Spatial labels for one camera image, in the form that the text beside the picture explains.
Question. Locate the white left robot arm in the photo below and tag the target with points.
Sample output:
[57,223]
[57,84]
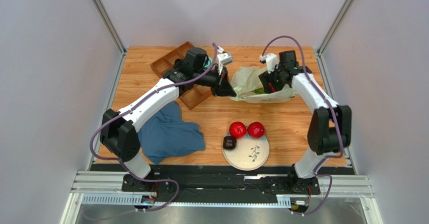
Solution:
[118,132]

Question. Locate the brown wooden divided tray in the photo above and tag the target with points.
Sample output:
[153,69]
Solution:
[191,94]

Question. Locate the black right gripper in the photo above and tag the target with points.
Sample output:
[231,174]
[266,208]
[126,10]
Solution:
[268,81]

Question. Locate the green fake grapes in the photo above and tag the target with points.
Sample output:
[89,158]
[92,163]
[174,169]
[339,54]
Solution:
[259,91]

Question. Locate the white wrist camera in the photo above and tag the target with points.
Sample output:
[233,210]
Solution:
[222,60]
[271,61]

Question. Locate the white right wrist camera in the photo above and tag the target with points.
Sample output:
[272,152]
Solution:
[271,61]

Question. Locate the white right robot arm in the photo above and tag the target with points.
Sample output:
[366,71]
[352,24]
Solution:
[330,127]

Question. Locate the beige and blue plate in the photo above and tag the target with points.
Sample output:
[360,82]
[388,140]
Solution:
[250,154]

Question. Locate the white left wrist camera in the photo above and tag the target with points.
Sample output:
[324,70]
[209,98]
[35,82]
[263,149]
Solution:
[222,60]

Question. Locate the teal rolled sock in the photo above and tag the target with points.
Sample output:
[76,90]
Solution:
[208,62]

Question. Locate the dark purple fake fruit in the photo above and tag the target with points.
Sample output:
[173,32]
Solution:
[229,143]

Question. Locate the red fake pomegranate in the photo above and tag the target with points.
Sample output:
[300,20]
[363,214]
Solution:
[237,129]

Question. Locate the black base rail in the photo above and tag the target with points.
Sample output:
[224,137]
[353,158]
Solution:
[225,185]

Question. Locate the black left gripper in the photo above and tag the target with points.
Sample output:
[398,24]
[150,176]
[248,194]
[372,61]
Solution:
[221,87]

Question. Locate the red fake tomato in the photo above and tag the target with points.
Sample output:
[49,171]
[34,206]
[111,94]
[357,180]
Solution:
[256,130]

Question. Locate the light green plastic bag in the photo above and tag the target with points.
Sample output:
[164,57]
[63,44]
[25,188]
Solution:
[249,88]

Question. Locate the blue crumpled cloth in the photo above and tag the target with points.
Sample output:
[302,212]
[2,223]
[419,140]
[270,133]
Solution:
[166,135]

